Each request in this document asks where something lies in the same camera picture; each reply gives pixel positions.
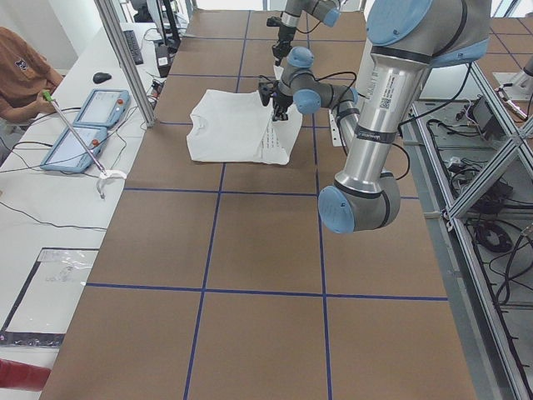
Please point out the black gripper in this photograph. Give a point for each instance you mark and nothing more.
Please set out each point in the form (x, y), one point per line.
(279, 102)
(284, 34)

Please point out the white long-sleeve printed shirt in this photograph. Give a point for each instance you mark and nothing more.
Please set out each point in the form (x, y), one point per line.
(237, 128)

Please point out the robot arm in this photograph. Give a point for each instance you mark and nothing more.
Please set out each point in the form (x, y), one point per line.
(326, 12)
(405, 41)

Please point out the black keyboard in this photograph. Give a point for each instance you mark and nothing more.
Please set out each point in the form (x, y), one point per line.
(133, 46)

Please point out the blue teach pendant far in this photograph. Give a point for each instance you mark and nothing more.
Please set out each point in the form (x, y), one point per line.
(103, 108)

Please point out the blue teach pendant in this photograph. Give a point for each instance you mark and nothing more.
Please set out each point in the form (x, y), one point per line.
(103, 108)
(68, 155)

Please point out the black computer mouse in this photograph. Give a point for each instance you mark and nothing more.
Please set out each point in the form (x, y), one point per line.
(101, 77)

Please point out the white curved plastic hook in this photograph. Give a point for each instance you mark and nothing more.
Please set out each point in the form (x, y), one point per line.
(105, 176)

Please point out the blue teach pendant near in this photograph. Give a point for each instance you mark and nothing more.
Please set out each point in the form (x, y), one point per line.
(68, 155)

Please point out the metal rod with green tip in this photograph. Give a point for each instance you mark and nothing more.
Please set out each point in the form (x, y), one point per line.
(47, 96)

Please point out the person in brown shirt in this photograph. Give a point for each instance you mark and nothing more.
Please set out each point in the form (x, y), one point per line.
(25, 76)

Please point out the clear plastic sheet bag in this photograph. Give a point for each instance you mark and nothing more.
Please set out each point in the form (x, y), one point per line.
(43, 309)

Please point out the red cylinder object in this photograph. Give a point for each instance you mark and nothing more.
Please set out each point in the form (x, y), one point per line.
(22, 376)

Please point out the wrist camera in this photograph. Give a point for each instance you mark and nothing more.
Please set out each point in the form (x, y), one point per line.
(266, 88)
(273, 22)

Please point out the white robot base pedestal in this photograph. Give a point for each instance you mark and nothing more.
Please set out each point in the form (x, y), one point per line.
(336, 137)

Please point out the aluminium frame post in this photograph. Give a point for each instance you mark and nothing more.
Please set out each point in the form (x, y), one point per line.
(118, 41)

